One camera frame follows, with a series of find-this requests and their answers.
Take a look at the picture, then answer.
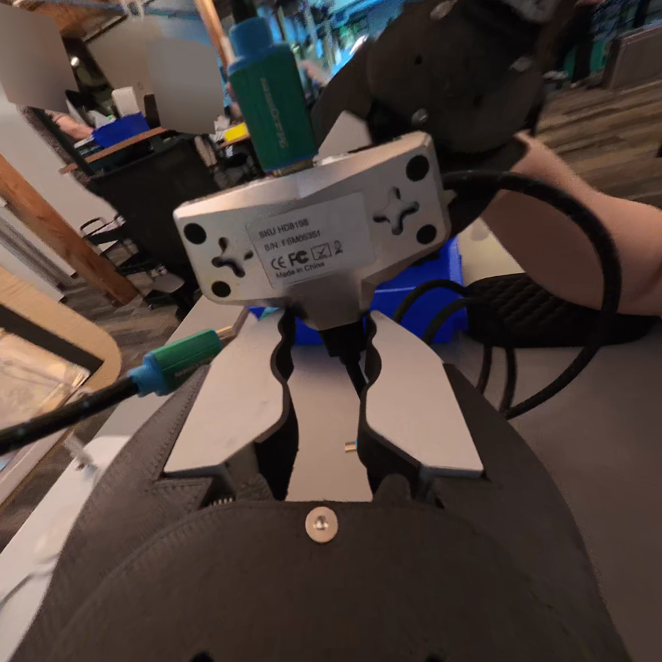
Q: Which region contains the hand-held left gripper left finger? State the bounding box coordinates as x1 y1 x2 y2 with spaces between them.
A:
163 310 302 501

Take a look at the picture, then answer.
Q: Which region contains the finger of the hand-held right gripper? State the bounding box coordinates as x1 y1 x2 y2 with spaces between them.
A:
318 111 374 157

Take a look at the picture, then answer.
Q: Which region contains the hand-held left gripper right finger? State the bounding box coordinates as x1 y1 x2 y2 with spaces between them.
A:
356 309 485 494

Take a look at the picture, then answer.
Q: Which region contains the silver hdmi switch adapter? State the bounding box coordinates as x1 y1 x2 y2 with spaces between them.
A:
173 131 457 332

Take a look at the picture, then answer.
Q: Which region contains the hdmi cable with green plugs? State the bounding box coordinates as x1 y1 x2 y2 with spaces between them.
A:
442 170 621 421
0 0 319 456

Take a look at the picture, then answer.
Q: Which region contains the black braided adapter cable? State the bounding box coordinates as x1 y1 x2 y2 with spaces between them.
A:
318 279 518 412

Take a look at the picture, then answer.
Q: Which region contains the person's right forearm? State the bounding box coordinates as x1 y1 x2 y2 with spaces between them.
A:
481 132 662 316

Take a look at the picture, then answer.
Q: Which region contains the large blue plastic bin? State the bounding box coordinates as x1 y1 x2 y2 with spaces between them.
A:
247 235 469 346

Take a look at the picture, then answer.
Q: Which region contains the black woven pad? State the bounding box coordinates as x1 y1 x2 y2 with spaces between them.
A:
463 273 662 348

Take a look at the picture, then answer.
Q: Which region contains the wooden desk with curved edge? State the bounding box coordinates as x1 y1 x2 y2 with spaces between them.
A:
0 266 123 414

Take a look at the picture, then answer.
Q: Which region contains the black chair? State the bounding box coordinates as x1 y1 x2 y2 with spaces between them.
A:
80 216 188 313

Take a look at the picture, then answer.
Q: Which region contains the black cabinet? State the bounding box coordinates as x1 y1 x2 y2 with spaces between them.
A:
85 136 220 290

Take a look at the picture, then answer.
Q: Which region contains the small blue plastic bin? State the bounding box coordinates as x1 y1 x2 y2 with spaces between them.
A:
92 111 152 149

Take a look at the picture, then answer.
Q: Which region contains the wooden beam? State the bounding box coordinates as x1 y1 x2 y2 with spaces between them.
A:
0 152 139 307

